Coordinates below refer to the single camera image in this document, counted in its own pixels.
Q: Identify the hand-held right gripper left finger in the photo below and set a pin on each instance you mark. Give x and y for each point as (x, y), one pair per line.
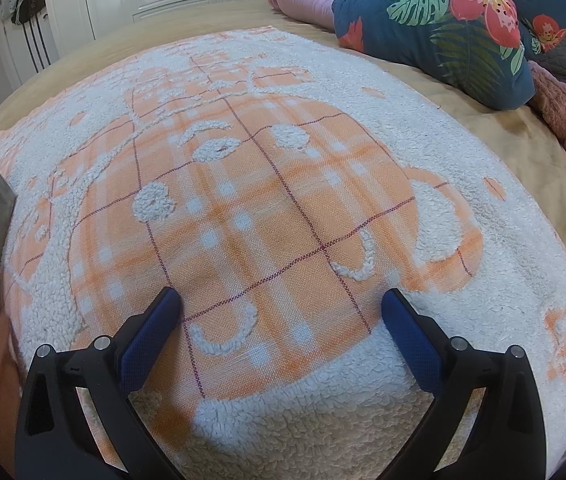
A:
(150, 340)

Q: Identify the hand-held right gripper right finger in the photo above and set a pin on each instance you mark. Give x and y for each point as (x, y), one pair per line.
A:
(410, 340)

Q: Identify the orange and white blanket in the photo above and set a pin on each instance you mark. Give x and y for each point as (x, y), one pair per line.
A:
(283, 210)

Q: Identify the blue floral quilt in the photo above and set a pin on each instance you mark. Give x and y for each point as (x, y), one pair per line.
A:
(438, 25)

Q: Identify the white door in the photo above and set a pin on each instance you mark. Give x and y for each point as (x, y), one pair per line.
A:
(18, 50)

